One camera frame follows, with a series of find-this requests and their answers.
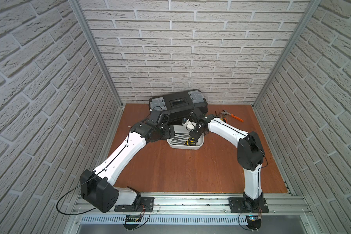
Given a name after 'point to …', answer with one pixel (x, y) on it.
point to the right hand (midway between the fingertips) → (197, 131)
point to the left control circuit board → (132, 222)
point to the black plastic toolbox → (179, 107)
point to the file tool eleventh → (186, 144)
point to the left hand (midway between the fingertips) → (170, 131)
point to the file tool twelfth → (177, 144)
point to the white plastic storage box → (181, 135)
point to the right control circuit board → (254, 222)
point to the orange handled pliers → (224, 112)
